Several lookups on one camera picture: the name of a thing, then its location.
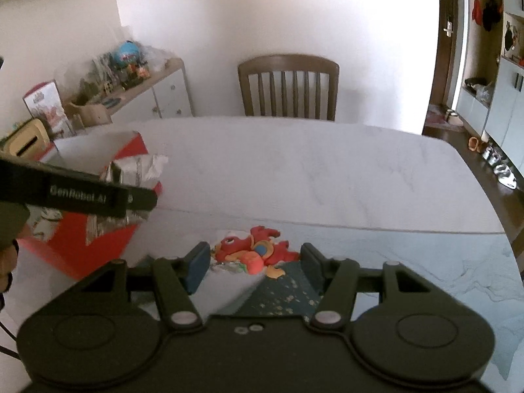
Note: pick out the red white printed bag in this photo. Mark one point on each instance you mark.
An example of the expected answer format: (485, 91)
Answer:
(45, 106)

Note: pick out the brown wooden door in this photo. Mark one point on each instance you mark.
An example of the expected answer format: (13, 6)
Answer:
(446, 69)

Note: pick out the wooden slat-back chair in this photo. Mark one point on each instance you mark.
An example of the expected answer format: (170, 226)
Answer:
(286, 63)

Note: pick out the person's left hand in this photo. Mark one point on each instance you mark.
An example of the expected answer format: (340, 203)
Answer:
(7, 266)

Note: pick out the red plush toy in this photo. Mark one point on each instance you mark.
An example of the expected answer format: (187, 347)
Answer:
(237, 249)

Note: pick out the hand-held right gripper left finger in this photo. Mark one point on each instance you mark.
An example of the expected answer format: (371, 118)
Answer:
(198, 266)

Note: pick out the red cardboard box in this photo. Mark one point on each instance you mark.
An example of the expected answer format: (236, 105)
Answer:
(73, 245)

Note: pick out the pale yellow tissue box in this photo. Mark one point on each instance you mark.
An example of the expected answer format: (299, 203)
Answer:
(28, 131)

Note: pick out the white sneaker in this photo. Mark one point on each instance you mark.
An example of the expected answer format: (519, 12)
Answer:
(489, 151)
(500, 167)
(507, 180)

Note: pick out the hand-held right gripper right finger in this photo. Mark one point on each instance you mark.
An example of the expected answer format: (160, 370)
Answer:
(313, 268)

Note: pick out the white sideboard with wooden top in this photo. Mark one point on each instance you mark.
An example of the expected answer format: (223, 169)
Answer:
(172, 90)

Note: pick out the black hanging bag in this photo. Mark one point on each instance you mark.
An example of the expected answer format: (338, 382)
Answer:
(509, 37)

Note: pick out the orange shoe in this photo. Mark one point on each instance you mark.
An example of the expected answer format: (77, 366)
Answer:
(475, 144)

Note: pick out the blue globe toy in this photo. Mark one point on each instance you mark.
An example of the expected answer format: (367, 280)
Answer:
(127, 54)

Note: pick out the clear plastic bag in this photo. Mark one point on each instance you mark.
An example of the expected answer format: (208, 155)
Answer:
(159, 57)

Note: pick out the jar with red label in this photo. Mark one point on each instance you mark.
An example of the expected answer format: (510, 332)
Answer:
(143, 71)

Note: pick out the pale blue cabinet unit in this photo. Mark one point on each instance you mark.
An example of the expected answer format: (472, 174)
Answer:
(503, 114)

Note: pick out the pink doormat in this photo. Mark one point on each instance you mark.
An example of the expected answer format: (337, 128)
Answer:
(434, 118)

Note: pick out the white slippers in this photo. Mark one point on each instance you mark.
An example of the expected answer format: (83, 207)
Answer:
(451, 115)

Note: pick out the white blue snack packet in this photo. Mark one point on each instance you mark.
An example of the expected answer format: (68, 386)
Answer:
(139, 168)

